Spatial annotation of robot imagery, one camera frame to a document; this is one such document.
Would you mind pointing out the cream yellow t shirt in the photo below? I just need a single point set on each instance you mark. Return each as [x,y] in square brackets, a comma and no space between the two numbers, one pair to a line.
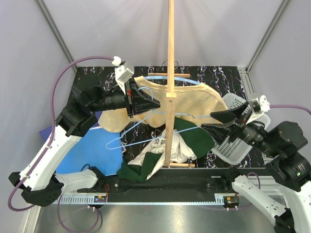
[193,103]

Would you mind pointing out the green and white t shirt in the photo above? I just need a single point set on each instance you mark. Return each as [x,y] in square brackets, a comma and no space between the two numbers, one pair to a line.
[152,158]

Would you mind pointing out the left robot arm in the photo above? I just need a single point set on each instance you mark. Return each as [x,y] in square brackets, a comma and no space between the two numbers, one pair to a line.
[39,182]

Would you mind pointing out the purple folder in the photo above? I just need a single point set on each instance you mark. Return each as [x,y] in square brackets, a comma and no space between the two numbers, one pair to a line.
[45,135]

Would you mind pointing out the white plastic basket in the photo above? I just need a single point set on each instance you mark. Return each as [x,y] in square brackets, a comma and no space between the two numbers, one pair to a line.
[234,152]

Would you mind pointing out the blue folder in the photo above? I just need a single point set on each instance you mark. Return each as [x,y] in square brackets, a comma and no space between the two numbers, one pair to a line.
[98,148]

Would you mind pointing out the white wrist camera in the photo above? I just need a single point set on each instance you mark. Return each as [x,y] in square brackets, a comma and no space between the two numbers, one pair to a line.
[123,72]
[258,107]

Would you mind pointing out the white slotted cable duct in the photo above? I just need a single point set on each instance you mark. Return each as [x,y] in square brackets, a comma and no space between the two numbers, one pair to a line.
[82,200]

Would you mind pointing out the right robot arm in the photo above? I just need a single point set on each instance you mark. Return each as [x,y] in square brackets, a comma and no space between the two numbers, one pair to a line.
[288,167]

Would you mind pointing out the light blue wire hanger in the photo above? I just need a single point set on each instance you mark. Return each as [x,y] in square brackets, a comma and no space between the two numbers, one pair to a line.
[136,136]

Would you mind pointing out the light blue plastic hanger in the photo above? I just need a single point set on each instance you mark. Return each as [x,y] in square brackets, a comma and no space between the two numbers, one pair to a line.
[176,79]

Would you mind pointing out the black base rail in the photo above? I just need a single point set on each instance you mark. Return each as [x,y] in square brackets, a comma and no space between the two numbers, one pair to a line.
[168,185]

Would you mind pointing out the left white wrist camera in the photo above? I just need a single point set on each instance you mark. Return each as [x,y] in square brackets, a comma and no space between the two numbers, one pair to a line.
[123,72]

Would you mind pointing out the wooden hanger stand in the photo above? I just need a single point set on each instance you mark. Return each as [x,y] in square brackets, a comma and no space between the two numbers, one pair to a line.
[171,95]

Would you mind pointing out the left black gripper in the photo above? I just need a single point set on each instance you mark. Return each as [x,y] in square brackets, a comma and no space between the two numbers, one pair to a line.
[140,107]

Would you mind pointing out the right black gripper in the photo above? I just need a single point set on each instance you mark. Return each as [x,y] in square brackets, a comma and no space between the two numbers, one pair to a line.
[218,131]

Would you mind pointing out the black marbled mat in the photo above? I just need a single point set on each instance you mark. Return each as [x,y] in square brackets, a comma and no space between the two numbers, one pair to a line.
[223,79]

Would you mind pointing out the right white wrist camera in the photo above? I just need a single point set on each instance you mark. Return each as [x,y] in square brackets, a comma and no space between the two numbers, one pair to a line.
[258,107]

